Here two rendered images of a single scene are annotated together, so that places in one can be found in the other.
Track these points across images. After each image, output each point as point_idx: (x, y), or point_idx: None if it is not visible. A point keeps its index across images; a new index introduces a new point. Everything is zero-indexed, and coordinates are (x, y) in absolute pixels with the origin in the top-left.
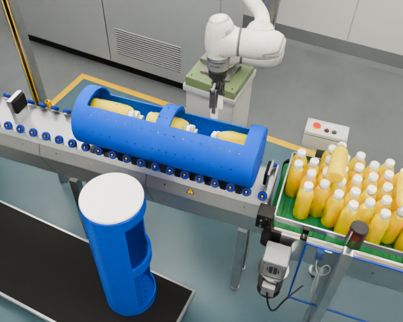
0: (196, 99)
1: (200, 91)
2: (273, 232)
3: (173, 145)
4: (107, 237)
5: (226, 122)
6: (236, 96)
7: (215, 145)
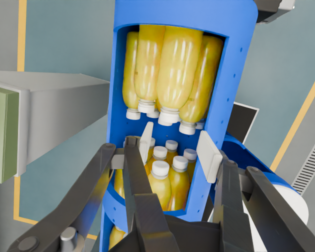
0: (34, 146)
1: (21, 148)
2: None
3: (210, 185)
4: None
5: (110, 96)
6: (8, 89)
7: (223, 110)
